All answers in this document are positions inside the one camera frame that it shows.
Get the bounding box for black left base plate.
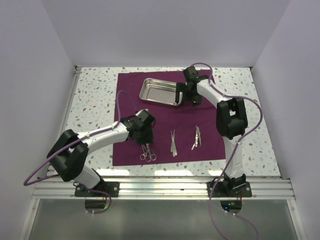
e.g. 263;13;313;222
73;181;120;198

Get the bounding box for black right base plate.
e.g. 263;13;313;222
211;182;253;198

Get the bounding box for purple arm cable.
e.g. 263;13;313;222
22;89;151;216
189;62;265;240

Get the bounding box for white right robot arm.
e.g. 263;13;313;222
175;66;248;197

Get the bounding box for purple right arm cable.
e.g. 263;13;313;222
189;62;265;240

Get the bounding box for silver tweezers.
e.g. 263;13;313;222
191;133;201;150
169;129;179;156
194;125;202;147
169;129;176;158

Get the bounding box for purple surgical cloth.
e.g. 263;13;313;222
116;71;225;164

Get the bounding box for aluminium front frame rail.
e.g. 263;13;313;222
32;176;295;200

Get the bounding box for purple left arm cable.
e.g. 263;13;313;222
22;89;151;216

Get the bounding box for steel surgical scissors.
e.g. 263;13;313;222
146;143;157;162

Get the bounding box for stainless steel instrument tray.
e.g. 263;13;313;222
139;78;179;106

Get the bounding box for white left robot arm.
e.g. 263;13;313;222
47;109;156;197

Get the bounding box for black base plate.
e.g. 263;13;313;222
73;181;120;198
211;182;253;198

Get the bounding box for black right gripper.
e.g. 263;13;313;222
176;82;203;106

